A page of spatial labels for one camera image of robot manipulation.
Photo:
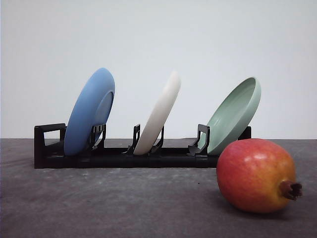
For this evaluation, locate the white plate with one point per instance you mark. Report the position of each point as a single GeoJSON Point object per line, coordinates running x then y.
{"type": "Point", "coordinates": [151, 130]}

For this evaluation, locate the red yellow pomegranate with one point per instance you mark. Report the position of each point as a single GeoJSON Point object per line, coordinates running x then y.
{"type": "Point", "coordinates": [257, 175]}

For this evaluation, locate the blue plate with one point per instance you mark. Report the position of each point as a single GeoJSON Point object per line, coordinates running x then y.
{"type": "Point", "coordinates": [93, 105]}

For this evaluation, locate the green plate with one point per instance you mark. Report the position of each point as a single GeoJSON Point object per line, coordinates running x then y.
{"type": "Point", "coordinates": [233, 117]}

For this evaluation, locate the black plastic dish rack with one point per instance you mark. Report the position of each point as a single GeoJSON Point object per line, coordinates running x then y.
{"type": "Point", "coordinates": [49, 150]}

